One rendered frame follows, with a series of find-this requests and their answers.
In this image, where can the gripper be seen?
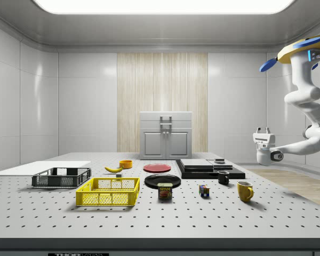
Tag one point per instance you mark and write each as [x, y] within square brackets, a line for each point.
[264, 138]

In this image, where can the black mug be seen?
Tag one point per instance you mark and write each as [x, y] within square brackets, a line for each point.
[223, 178]

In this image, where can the yellow basket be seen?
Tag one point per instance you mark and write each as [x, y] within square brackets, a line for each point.
[106, 198]

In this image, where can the puzzle cube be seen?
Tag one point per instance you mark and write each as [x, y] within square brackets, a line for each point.
[204, 191]

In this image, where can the yellow bowl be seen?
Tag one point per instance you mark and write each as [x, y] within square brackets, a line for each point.
[126, 164]

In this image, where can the red plate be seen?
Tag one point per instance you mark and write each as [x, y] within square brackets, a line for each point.
[157, 168]

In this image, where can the black stove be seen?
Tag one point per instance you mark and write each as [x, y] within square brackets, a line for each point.
[197, 166]

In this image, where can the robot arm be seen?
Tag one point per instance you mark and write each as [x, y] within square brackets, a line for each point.
[302, 80]

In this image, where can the banana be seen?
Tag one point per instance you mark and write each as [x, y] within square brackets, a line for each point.
[113, 169]

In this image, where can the dark grey basket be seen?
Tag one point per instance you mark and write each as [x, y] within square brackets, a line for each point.
[42, 181]

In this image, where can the white board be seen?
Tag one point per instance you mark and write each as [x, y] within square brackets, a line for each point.
[40, 167]

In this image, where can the white cabinet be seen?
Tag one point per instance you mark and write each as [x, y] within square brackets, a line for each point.
[165, 136]

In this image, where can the yellow mug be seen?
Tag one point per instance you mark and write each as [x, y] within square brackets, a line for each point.
[244, 192]

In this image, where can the grey cube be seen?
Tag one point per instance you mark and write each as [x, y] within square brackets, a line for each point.
[119, 176]

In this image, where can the black plate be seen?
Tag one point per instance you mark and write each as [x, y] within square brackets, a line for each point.
[154, 180]

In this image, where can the flat-sided can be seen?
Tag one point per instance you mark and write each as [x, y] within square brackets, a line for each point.
[165, 191]

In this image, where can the drone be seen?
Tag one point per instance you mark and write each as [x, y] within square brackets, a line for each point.
[290, 52]

